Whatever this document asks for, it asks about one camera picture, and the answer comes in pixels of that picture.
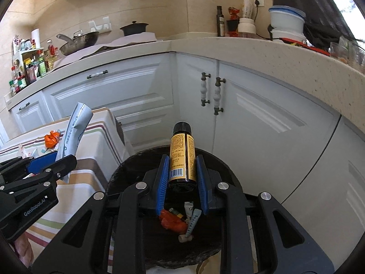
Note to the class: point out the white wall socket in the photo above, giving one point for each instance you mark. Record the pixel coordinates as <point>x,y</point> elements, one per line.
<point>258,1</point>

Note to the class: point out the speckled stone countertop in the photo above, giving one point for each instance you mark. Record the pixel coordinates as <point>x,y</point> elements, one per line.
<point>256,54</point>

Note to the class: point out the narrow white cabinet door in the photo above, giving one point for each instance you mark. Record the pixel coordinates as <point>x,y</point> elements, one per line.
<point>34,117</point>

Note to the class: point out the dark hanging cloth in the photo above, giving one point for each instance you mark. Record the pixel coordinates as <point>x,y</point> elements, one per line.
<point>310,8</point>

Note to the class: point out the small white blue tube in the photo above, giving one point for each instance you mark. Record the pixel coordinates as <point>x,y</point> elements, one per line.
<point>193,222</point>

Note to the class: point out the steel wok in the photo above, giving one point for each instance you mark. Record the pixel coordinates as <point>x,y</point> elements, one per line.
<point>81,43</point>

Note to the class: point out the red box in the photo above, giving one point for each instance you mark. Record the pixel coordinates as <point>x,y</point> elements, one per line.
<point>233,33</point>

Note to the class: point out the grey foil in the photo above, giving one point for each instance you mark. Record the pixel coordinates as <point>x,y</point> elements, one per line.
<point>189,208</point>

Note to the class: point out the black cup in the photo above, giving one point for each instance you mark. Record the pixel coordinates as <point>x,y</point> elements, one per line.
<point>231,25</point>

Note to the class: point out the long white tube packet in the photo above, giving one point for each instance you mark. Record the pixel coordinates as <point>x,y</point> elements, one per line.
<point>75,131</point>

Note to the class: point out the white wall holder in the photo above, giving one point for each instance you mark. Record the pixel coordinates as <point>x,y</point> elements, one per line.
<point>99,25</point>

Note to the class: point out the clear drinking glass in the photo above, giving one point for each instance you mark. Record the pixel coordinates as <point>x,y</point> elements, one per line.
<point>336,50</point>
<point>355,55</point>

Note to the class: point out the black trash bin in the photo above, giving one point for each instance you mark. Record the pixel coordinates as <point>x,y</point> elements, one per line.
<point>119,182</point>

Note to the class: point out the white stove cover cloth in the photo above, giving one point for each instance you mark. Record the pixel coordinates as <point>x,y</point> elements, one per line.
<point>139,37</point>
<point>91,52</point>

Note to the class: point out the black lidded pot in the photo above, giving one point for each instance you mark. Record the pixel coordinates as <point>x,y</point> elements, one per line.
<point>134,29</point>

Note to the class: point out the spice rack with condiments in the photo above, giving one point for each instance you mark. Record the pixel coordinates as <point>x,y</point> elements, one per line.
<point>27,71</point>

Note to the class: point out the striped tablecloth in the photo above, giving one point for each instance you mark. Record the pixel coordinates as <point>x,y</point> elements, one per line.
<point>94,137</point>

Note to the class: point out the white lidded bowl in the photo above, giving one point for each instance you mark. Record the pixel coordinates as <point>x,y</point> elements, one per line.
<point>288,35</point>

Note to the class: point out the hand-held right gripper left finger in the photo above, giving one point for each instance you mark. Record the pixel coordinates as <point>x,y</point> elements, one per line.
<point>162,185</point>

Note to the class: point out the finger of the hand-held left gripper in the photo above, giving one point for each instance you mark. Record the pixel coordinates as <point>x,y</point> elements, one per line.
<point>42,162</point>
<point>67,167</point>

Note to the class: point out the red snack packet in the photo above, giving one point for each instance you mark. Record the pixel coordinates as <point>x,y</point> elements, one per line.
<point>233,13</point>

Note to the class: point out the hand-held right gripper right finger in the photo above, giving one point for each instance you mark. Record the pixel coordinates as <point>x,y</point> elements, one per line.
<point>203,185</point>

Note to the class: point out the white spice rack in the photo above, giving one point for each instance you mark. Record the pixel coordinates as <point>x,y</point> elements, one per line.
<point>21,55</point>

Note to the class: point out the paper towel roll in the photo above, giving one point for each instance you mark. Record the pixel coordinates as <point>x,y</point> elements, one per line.
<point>35,38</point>

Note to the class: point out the white bowl blue rim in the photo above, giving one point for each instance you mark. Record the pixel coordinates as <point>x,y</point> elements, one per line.
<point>286,20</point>

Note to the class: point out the wide white cabinet door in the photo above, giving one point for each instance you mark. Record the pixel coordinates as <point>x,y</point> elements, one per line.
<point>119,97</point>

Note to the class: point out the small orange wrapper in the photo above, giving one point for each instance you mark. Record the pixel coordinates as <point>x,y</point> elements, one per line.
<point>52,139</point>

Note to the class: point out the clear wrapper red dots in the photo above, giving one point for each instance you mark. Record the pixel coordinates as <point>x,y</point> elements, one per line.
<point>25,150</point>

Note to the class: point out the dark olive oil bottle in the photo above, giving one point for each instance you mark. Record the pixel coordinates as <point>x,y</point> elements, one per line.
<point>220,22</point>

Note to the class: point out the brown bottle yellow label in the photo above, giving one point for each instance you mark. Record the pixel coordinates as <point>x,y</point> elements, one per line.
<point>182,154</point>

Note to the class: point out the red spatula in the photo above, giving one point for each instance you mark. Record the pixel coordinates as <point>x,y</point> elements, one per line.
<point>308,47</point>

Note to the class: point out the white jar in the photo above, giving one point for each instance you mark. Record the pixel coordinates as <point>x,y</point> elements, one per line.
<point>246,28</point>

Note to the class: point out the small beige cylinder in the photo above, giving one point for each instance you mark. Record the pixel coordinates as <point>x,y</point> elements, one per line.
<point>185,238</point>

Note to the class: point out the large cooking oil jug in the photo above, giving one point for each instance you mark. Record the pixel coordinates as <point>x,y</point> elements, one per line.
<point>52,55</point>

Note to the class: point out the large orange plastic bag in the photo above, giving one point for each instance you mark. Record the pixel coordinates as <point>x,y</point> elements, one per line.
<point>172,222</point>

